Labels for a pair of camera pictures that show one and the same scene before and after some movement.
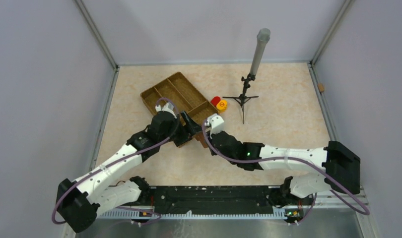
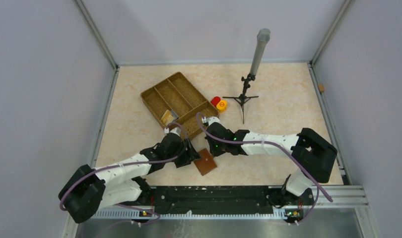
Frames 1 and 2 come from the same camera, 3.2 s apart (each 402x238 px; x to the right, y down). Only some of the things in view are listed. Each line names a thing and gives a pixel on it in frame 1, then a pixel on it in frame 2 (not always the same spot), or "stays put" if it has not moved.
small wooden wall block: (321, 87) stays put
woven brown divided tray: (186, 96) stays put
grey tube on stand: (263, 34) stays put
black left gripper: (187, 130) → (188, 156)
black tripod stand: (243, 98) stays put
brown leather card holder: (199, 137) → (206, 163)
